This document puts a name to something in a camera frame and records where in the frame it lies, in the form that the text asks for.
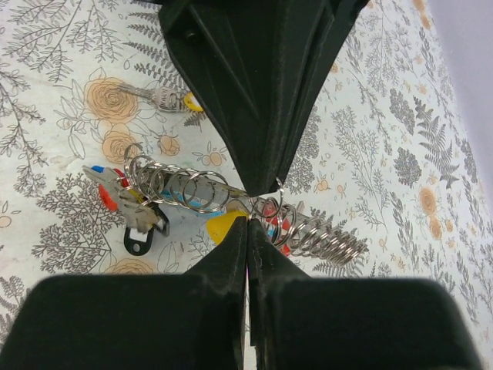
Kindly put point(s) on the black key fob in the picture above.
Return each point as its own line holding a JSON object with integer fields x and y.
{"x": 138, "y": 243}

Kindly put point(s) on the yellow tagged key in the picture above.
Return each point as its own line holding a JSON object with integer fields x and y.
{"x": 166, "y": 99}

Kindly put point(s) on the floral table mat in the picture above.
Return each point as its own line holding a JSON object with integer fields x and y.
{"x": 384, "y": 154}

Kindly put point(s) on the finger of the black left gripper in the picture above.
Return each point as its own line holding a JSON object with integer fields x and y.
{"x": 224, "y": 52}
{"x": 309, "y": 37}

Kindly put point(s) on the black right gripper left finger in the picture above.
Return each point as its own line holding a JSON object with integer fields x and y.
{"x": 193, "y": 320}

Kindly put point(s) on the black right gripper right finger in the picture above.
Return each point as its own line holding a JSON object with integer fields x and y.
{"x": 303, "y": 322}

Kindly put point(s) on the blue key tag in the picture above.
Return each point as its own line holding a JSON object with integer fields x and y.
{"x": 204, "y": 200}

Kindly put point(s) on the grey crescent keyring holder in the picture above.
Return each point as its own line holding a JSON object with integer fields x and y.
{"x": 288, "y": 230}

